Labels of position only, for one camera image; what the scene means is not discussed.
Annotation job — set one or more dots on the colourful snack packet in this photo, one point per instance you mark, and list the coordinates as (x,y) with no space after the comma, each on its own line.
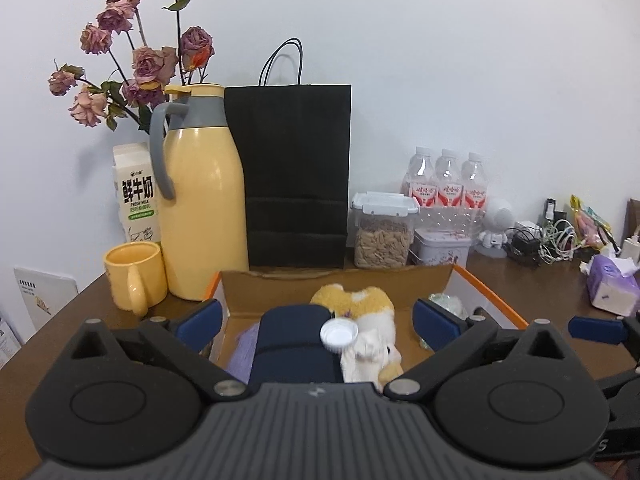
(592,230)

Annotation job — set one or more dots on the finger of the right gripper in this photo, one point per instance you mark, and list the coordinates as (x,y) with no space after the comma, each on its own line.
(614,331)

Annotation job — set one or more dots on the white milk carton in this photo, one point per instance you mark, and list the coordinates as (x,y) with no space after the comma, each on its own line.
(135,192)

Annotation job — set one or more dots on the iridescent plastic bundle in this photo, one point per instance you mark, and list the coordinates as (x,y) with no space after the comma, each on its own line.
(451,304)

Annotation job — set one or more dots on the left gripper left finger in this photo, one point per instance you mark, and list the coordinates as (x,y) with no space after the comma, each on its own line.
(128,395)

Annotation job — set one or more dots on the clear seed storage container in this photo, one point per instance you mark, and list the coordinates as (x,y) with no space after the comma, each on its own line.
(384,225)

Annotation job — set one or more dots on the blue white box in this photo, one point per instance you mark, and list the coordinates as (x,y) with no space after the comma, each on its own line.
(9,342)

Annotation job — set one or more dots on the purple tissue pack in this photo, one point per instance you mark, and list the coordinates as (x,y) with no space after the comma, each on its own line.
(611,284)

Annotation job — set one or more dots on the white leaflet card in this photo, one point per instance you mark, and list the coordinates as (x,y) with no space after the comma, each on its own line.
(44,294)

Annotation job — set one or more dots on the white decorated tin box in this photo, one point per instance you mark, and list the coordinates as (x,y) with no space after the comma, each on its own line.
(436,248)

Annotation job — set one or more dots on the water bottle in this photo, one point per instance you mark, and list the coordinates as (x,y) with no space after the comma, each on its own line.
(419,181)
(475,186)
(448,180)

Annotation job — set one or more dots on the left water bottle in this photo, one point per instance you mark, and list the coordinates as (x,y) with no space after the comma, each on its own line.
(419,181)

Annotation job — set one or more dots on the yellow thermos jug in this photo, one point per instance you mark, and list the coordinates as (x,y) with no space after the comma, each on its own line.
(200,188)

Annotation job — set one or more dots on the white robot figurine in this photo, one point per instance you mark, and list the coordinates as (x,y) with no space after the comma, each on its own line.
(497,221)

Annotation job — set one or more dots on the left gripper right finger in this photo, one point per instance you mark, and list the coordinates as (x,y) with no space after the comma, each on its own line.
(515,399)

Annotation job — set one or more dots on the black paper bag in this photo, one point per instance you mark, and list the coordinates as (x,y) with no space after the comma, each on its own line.
(293,143)

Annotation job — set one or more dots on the dried pink rose bouquet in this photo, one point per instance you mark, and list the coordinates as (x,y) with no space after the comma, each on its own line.
(142,74)

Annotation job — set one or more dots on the middle water bottle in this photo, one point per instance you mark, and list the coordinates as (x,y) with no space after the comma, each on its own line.
(448,180)

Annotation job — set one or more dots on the yellow ceramic mug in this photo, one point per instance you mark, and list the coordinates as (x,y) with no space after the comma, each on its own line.
(137,276)

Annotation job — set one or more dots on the right water bottle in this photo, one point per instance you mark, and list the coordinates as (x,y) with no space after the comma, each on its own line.
(475,186)

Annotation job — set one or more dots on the orange white cardboard box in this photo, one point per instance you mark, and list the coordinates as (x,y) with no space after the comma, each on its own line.
(245,297)

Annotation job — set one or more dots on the yellow white plush toy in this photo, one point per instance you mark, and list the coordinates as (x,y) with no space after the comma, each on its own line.
(373,357)

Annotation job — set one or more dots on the black charger adapter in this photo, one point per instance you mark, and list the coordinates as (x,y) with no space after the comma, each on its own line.
(549,211)

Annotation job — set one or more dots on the purple knitted cloth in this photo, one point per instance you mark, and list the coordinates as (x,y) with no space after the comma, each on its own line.
(241,361)

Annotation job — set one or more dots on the navy blue fabric pouch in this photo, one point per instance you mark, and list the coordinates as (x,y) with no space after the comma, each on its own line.
(289,349)

